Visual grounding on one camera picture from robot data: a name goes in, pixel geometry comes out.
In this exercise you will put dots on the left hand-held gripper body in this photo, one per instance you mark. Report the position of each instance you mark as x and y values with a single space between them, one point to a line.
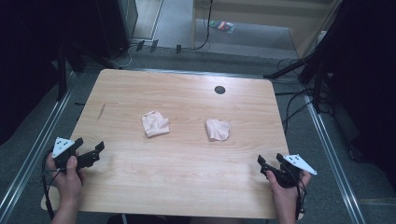
62 146

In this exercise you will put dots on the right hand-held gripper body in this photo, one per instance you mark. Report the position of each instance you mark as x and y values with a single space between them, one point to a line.
289 175

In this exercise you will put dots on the pale pink sock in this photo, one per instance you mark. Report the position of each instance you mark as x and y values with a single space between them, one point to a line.
155 123
218 130

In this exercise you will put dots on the person's right hand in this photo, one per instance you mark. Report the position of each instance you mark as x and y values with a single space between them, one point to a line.
286 196

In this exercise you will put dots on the person's left hand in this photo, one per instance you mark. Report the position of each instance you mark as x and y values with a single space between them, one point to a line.
67 183

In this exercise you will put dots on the black round table grommet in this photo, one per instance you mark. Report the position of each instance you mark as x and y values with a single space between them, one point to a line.
219 90

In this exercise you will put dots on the dark curtain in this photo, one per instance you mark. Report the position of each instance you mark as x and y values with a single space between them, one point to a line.
370 77
28 62

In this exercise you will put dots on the black tripod stand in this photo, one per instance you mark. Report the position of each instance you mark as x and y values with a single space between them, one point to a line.
316 74

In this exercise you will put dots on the black plug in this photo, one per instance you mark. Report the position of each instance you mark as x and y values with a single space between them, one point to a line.
178 48
154 45
140 45

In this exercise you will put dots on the black cabinet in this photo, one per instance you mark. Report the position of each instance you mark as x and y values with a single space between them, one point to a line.
115 25

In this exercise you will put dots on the light wooden shelf unit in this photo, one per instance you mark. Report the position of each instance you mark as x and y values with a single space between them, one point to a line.
264 15

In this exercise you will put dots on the colourful packet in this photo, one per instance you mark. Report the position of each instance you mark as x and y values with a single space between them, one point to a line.
222 26

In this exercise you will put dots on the metal floor rail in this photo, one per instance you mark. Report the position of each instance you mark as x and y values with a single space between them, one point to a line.
218 74
334 158
34 149

